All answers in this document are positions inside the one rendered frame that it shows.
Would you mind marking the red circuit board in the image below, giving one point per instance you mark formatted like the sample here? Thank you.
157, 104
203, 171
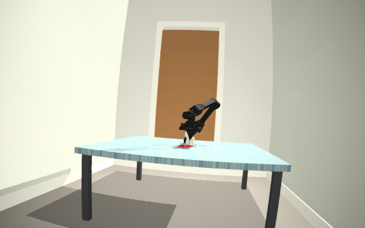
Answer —
185, 145

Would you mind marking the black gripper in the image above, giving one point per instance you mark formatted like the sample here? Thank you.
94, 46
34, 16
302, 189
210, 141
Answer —
192, 130

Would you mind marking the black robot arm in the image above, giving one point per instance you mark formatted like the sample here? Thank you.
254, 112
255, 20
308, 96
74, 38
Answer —
213, 104

